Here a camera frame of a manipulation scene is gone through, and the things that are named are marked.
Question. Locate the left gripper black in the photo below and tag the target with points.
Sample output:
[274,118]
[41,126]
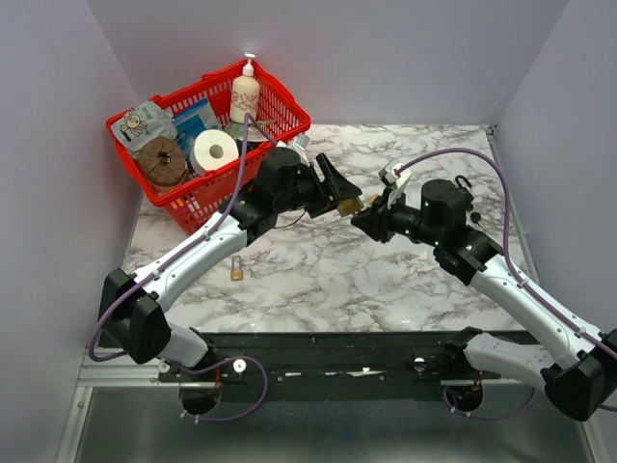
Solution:
[323,195]

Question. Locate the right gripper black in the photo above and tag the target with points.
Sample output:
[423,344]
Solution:
[374,220]

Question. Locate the large brass padlock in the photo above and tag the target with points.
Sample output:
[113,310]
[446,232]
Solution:
[349,206]

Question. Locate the small brass padlock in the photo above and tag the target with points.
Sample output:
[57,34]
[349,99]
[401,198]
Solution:
[236,269]

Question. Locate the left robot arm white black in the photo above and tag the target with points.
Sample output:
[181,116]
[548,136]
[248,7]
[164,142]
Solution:
[133,306]

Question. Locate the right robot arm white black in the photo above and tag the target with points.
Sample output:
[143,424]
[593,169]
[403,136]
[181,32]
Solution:
[571,361]

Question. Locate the black padlock with keys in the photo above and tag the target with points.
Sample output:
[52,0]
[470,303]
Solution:
[464,186]

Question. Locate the green patterned packet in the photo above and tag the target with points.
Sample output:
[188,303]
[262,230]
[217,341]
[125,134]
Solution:
[255,136]

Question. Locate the white toilet paper roll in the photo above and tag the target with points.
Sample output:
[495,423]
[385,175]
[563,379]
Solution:
[212,149]

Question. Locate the cream lotion pump bottle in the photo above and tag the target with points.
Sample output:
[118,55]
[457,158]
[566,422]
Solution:
[244,92]

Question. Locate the blue plastic package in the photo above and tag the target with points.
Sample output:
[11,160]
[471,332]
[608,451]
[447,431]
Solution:
[195,119]

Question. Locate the brown tape roll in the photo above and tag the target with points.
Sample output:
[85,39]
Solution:
[163,163]

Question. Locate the grey cartoon pouch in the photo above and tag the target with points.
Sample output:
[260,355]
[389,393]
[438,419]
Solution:
[143,123]

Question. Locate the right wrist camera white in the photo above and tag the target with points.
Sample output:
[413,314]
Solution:
[395,181]

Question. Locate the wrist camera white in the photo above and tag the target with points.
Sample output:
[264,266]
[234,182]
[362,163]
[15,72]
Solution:
[299,144]
[395,181]

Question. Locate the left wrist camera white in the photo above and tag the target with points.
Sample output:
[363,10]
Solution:
[299,144]

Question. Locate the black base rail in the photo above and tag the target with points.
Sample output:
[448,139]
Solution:
[331,366]

